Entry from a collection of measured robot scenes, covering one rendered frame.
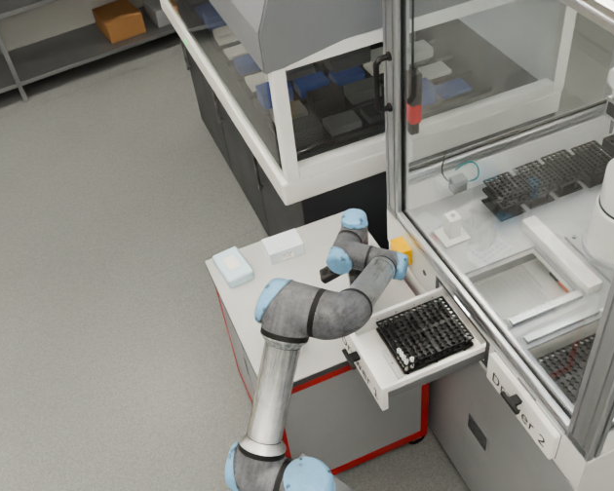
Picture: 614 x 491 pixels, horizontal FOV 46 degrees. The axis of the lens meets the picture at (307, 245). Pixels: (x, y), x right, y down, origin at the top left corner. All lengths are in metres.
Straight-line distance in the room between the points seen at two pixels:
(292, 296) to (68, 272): 2.37
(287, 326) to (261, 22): 1.00
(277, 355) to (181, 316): 1.82
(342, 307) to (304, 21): 1.02
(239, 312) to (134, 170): 2.13
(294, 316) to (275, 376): 0.16
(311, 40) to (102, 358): 1.80
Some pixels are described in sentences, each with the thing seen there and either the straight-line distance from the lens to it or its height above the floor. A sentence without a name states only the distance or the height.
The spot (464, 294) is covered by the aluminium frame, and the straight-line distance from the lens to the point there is 2.09.
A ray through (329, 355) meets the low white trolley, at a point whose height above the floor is 0.76.
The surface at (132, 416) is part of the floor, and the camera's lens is 3.20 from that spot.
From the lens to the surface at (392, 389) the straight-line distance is 2.02.
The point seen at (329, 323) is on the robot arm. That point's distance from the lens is 1.62.
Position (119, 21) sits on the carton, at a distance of 5.40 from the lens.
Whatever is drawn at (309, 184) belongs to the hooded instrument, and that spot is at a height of 0.87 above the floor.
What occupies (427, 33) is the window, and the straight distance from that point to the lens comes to 1.84.
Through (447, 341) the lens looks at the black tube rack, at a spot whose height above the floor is 0.90.
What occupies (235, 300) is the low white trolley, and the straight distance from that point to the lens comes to 2.43.
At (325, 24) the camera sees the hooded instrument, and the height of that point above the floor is 1.47.
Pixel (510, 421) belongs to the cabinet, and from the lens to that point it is 2.17.
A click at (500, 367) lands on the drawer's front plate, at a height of 0.93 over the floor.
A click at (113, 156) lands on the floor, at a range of 4.55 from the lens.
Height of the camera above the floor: 2.55
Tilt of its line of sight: 44 degrees down
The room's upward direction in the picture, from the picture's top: 8 degrees counter-clockwise
